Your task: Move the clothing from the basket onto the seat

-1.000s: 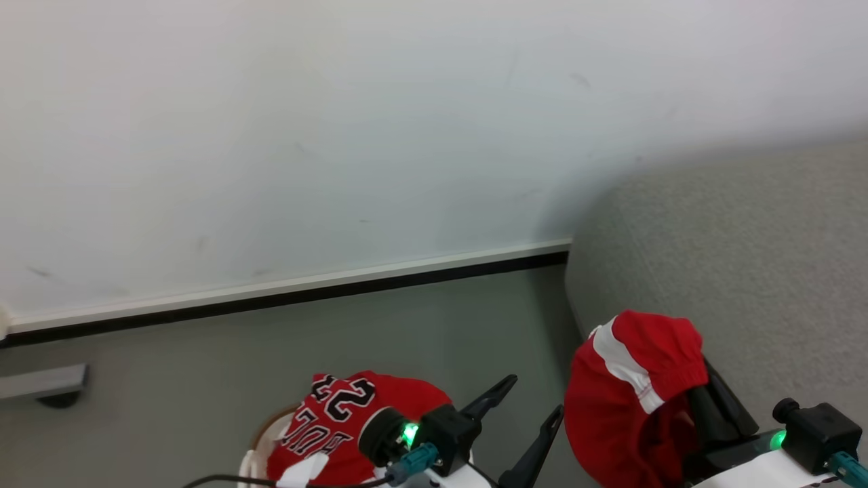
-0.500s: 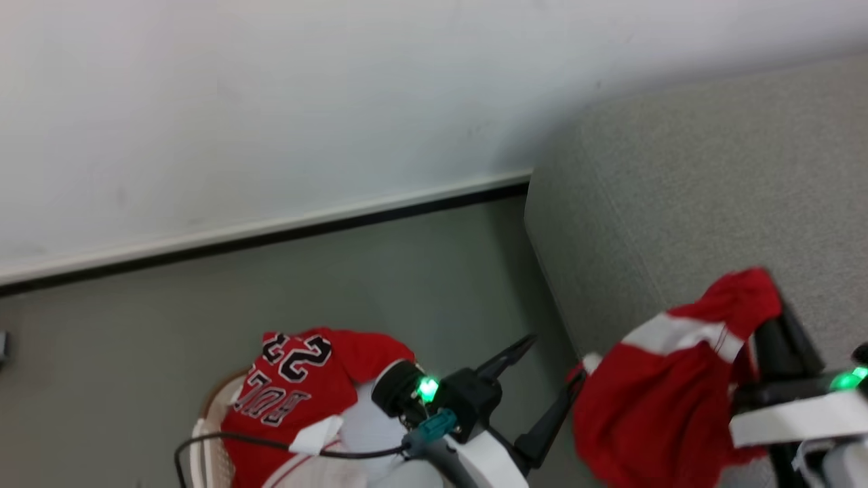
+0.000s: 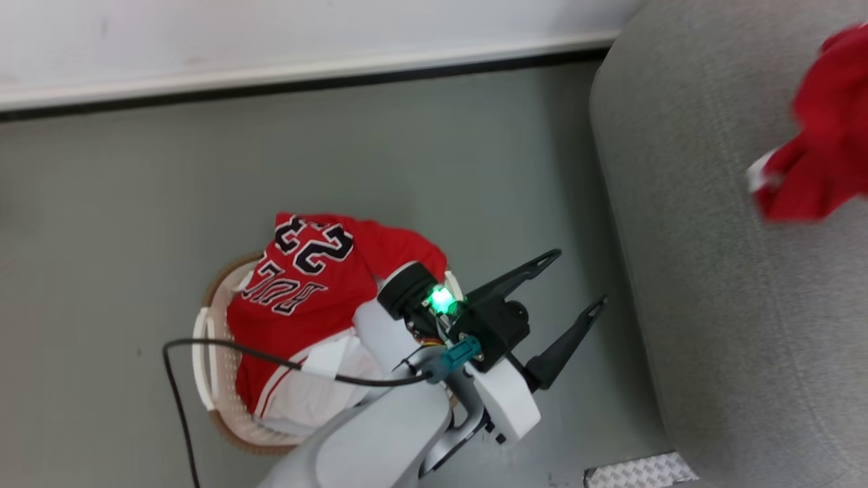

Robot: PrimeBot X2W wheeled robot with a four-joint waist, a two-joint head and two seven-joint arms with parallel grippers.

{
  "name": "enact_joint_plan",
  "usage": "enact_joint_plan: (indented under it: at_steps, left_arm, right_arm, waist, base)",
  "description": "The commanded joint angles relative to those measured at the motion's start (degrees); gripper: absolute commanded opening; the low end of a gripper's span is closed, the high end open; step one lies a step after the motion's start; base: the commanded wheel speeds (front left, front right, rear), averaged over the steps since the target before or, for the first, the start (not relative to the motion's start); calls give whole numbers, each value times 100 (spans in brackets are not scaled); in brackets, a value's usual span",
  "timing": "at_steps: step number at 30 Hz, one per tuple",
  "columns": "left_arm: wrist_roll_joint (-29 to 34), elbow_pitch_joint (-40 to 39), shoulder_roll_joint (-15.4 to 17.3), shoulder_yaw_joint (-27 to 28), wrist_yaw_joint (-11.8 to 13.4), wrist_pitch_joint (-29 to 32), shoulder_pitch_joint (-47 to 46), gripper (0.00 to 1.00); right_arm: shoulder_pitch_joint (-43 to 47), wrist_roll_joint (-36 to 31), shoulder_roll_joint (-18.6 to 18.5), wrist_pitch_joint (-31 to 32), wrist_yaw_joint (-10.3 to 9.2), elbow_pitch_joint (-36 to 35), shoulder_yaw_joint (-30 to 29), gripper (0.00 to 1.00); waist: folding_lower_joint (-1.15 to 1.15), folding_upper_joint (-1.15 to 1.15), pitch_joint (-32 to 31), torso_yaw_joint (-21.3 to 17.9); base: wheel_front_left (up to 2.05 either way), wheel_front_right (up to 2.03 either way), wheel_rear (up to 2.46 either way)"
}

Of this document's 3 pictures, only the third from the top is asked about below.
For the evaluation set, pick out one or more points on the white woven laundry basket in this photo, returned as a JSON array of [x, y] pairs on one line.
[[211, 379]]

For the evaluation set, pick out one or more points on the red basketball jersey with number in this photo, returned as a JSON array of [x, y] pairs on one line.
[[305, 285]]

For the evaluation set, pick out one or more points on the grey fabric sofa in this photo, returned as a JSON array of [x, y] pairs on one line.
[[732, 291]]

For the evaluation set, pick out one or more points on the white shorts with red trim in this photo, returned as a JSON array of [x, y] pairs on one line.
[[319, 393]]

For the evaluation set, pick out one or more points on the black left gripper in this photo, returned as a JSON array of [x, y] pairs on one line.
[[495, 325]]

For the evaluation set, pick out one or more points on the metal tread plate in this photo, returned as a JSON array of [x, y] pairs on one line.
[[641, 472]]

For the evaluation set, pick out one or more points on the white and grey left arm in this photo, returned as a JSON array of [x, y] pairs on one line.
[[380, 440]]

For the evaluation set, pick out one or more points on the red garment with white tag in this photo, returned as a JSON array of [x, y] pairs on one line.
[[824, 135]]

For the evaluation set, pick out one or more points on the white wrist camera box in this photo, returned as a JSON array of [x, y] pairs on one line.
[[505, 400]]

